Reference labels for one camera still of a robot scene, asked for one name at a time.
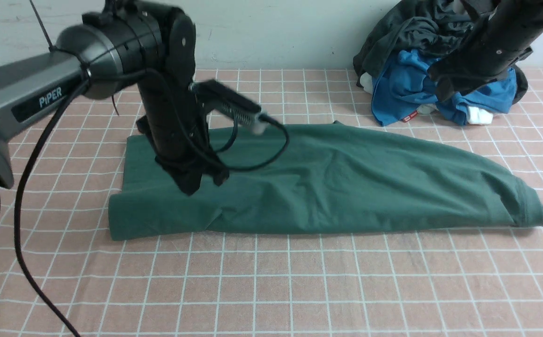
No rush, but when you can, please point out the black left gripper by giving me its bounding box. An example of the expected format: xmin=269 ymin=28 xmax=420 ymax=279
xmin=137 ymin=80 xmax=229 ymax=196

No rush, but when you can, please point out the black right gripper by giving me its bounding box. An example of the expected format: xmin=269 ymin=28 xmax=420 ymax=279
xmin=428 ymin=9 xmax=534 ymax=102

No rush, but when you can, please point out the green long-sleeved shirt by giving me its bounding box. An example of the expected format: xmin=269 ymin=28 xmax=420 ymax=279
xmin=108 ymin=123 xmax=543 ymax=241

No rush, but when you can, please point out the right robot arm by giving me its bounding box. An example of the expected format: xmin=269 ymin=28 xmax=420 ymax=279
xmin=427 ymin=0 xmax=543 ymax=102

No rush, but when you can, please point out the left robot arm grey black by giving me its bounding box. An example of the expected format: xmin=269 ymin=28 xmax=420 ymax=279
xmin=0 ymin=0 xmax=229 ymax=195

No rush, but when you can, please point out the dark grey crumpled garment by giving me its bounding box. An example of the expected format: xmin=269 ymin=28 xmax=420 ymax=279
xmin=352 ymin=0 xmax=528 ymax=104

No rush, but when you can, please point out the blue crumpled garment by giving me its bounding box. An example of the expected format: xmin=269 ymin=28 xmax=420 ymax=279
xmin=371 ymin=50 xmax=525 ymax=126

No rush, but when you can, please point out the black zip tie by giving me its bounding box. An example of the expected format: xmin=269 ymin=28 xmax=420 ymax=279
xmin=29 ymin=0 xmax=56 ymax=52

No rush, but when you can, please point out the pink checkered tablecloth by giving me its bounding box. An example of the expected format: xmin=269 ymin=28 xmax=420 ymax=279
xmin=21 ymin=69 xmax=543 ymax=337

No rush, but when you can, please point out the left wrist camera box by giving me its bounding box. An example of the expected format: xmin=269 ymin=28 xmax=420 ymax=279
xmin=189 ymin=79 xmax=267 ymax=136

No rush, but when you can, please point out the black camera cable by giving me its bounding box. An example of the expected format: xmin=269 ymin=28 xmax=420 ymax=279
xmin=13 ymin=70 xmax=290 ymax=337

